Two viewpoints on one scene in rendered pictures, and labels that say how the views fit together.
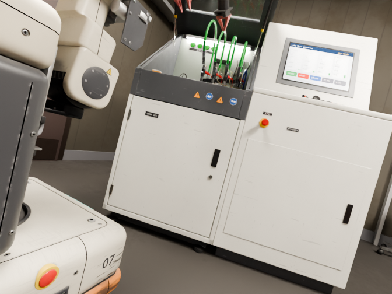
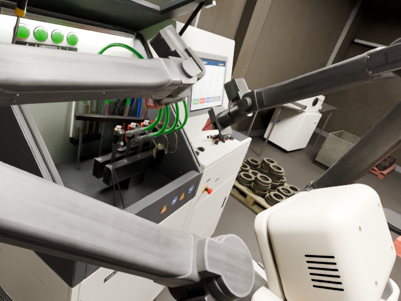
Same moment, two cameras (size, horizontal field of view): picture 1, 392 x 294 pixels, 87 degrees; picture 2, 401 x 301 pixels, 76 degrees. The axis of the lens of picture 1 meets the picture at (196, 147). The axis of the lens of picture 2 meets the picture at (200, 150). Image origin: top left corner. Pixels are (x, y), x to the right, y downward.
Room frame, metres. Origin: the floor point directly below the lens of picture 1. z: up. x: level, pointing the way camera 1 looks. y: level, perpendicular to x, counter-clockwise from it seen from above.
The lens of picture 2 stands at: (0.90, 0.88, 1.54)
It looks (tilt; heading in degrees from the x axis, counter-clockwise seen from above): 24 degrees down; 284
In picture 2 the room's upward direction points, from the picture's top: 18 degrees clockwise
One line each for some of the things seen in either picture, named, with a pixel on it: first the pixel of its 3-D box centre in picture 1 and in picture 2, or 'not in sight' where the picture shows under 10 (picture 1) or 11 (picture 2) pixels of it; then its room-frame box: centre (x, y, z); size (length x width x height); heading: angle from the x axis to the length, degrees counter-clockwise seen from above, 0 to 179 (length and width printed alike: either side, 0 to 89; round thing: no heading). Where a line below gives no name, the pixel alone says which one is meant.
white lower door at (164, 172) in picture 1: (170, 164); (134, 286); (1.19, 0.12, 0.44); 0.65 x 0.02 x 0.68; 81
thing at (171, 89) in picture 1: (188, 93); (151, 211); (1.21, 0.12, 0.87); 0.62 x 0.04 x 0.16; 81
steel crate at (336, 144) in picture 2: not in sight; (346, 155); (-0.45, -4.23, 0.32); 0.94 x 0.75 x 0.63; 70
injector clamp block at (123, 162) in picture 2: not in sight; (130, 167); (1.43, -0.04, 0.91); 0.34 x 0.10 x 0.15; 81
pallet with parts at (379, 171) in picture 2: not in sight; (375, 157); (-1.30, -5.44, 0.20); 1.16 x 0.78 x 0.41; 65
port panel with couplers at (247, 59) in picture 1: (240, 74); (120, 83); (1.67, -0.20, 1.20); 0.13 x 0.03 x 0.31; 81
